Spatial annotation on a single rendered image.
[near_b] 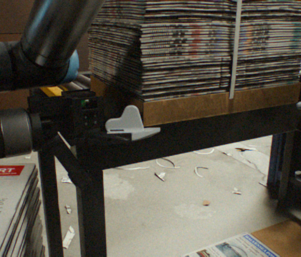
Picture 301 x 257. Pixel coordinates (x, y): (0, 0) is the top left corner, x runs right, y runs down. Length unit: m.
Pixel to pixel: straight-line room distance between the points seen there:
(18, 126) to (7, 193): 0.20
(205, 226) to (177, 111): 1.22
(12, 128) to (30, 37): 0.14
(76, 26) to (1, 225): 0.26
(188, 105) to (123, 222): 1.24
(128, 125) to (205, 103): 0.16
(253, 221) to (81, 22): 1.57
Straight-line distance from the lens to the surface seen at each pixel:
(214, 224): 1.82
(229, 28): 0.67
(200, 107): 0.65
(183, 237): 1.71
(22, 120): 0.55
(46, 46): 0.50
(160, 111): 0.61
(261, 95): 0.74
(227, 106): 0.69
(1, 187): 0.38
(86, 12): 0.44
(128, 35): 0.62
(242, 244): 1.69
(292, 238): 1.82
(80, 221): 0.81
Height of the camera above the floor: 0.99
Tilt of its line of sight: 18 degrees down
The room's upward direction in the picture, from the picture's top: straight up
